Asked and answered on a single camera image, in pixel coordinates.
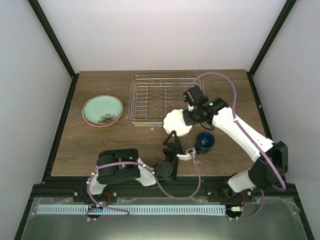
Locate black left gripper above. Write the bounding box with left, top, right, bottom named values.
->
left=162, top=130, right=183, bottom=171

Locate white scalloped bowl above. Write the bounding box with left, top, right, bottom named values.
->
left=162, top=109, right=193, bottom=137

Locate metal wire dish rack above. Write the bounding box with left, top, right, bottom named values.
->
left=127, top=74, right=198, bottom=127

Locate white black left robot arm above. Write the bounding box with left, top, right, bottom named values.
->
left=84, top=130, right=183, bottom=202

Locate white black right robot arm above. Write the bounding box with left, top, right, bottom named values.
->
left=182, top=86, right=288, bottom=202

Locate dark blue mug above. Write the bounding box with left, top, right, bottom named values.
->
left=195, top=131, right=215, bottom=154

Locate light green round plate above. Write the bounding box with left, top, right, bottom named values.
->
left=82, top=95, right=124, bottom=128

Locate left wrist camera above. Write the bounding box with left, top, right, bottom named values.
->
left=176, top=147, right=197, bottom=161

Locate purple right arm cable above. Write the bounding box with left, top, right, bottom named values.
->
left=191, top=71, right=286, bottom=221

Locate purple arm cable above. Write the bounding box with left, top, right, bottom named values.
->
left=85, top=152, right=202, bottom=222
left=191, top=71, right=286, bottom=221

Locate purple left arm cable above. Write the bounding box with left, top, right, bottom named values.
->
left=85, top=152, right=202, bottom=222

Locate black aluminium frame rail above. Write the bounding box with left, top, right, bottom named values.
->
left=32, top=175, right=296, bottom=201

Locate light blue slotted cable duct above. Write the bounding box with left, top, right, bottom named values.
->
left=36, top=204, right=226, bottom=216

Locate right black frame post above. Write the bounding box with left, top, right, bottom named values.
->
left=248, top=0, right=298, bottom=75

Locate black frame post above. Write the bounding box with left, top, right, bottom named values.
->
left=26, top=0, right=77, bottom=78
left=248, top=0, right=298, bottom=75

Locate left black frame post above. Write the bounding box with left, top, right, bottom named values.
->
left=26, top=0, right=77, bottom=78

